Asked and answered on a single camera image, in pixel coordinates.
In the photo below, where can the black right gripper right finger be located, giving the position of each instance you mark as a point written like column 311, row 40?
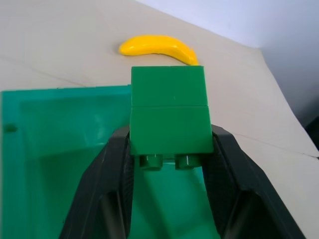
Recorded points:
column 239, row 189

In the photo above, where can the teal plastic bin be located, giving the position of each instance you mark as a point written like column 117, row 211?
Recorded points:
column 62, row 161

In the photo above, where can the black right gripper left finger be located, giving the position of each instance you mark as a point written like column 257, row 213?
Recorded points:
column 104, row 189

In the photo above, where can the yellow plastic banana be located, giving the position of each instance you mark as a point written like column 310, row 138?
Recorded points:
column 159, row 48

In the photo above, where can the green plastic building block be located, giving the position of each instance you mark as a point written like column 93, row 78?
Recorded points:
column 169, row 109

